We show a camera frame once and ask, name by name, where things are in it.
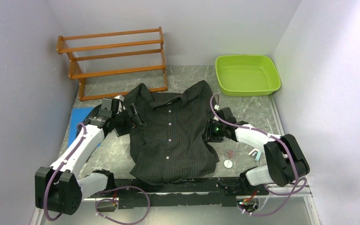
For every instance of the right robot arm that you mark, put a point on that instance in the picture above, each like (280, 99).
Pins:
(285, 161)

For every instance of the white round badge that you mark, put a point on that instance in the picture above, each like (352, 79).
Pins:
(228, 164)

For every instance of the orange wooden shoe rack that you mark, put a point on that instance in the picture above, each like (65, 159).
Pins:
(95, 56)

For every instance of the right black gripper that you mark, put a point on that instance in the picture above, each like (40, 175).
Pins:
(209, 135)

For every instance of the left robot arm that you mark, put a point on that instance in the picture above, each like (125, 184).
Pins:
(57, 187)

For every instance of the black base beam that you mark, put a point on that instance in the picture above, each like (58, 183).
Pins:
(224, 191)

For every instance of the green plastic basin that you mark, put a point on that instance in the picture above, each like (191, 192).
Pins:
(243, 75)

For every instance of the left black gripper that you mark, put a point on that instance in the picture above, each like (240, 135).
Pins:
(129, 126)

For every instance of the black pinstriped shirt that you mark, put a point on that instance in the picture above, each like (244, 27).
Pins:
(170, 148)

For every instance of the red round brooch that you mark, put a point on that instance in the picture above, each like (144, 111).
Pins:
(229, 154)

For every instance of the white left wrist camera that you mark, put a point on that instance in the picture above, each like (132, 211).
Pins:
(120, 98)

